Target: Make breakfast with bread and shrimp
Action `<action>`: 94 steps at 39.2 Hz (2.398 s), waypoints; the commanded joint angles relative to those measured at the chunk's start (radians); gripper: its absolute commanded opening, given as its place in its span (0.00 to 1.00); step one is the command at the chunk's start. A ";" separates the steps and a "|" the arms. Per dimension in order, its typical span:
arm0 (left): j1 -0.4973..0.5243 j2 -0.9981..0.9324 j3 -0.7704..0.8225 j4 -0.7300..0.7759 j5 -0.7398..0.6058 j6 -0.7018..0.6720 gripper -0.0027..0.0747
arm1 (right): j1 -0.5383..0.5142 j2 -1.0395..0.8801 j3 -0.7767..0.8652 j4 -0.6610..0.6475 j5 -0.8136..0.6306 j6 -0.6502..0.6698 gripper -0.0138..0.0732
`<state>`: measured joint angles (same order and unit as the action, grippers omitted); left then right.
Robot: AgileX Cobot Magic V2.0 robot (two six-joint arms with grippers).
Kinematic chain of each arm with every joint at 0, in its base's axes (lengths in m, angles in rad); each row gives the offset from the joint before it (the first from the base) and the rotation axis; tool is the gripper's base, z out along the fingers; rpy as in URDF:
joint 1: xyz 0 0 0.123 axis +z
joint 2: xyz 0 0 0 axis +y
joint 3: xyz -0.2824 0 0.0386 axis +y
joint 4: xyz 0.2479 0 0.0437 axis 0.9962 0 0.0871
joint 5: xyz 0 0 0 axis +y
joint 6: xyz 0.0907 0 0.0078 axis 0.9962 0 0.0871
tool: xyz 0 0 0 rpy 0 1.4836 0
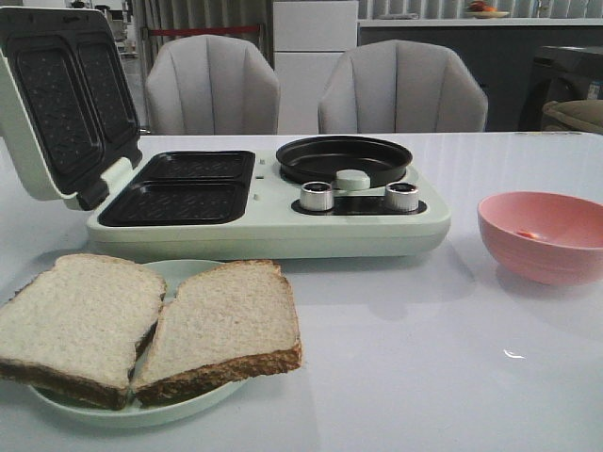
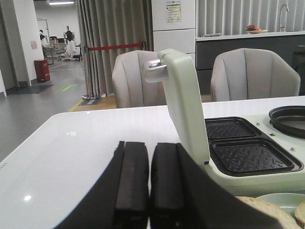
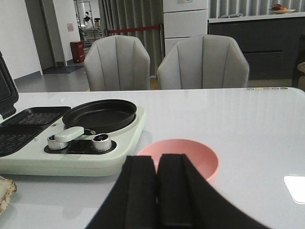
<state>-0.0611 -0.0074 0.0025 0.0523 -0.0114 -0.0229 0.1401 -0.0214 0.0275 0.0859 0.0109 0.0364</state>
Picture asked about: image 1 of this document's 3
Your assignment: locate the bread slice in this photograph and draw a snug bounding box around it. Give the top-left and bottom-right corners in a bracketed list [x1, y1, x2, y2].
[1, 254, 166, 410]
[132, 260, 302, 406]

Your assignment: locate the cooked shrimp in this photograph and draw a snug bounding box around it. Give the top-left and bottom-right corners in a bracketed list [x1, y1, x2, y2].
[515, 230, 541, 240]

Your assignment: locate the pink bowl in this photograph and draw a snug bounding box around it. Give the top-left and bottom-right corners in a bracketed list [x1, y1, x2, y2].
[478, 191, 602, 285]

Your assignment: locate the green breakfast maker lid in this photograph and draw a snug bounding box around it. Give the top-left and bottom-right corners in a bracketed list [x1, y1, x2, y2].
[1, 7, 141, 211]

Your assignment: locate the green breakfast maker base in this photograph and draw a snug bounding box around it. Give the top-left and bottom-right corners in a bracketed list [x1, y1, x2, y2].
[87, 150, 451, 262]

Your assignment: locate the left silver control knob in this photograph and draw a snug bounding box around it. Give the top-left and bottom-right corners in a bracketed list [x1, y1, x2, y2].
[300, 181, 334, 212]

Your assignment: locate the silver control knob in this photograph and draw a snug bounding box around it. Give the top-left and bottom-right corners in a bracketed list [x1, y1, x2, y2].
[300, 181, 334, 212]
[383, 182, 419, 212]

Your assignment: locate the black round frying pan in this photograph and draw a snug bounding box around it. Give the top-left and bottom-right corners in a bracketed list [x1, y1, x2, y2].
[276, 136, 413, 188]

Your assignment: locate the right silver control knob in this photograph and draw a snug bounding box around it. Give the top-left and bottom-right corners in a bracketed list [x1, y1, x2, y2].
[383, 182, 419, 212]

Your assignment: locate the light green plate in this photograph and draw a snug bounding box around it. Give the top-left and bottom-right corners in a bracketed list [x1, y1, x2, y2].
[30, 259, 245, 428]

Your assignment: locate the right grey chair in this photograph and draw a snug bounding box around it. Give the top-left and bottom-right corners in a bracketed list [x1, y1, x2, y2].
[318, 40, 488, 134]

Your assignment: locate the grey chair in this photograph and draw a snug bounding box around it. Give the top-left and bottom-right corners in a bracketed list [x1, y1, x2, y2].
[145, 35, 280, 136]
[318, 40, 488, 134]

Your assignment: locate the left grey chair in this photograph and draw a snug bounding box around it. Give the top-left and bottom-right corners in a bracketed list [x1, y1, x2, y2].
[145, 35, 280, 136]

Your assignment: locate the white refrigerator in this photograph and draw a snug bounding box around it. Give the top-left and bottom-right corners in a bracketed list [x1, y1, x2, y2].
[272, 1, 358, 135]

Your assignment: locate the red barrier belt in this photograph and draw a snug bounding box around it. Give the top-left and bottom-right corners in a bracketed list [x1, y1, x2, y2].
[146, 24, 263, 37]

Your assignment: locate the grey counter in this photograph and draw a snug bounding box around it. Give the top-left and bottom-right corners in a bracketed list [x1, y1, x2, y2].
[359, 18, 602, 132]

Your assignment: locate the fruit plate on counter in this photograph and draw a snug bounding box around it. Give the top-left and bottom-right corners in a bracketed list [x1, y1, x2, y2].
[464, 0, 510, 19]

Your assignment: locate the dark washing machine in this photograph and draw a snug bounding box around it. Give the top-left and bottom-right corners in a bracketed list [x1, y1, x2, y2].
[518, 46, 602, 131]

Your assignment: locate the beige cushion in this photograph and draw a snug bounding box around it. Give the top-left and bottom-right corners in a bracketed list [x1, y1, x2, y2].
[541, 100, 603, 135]

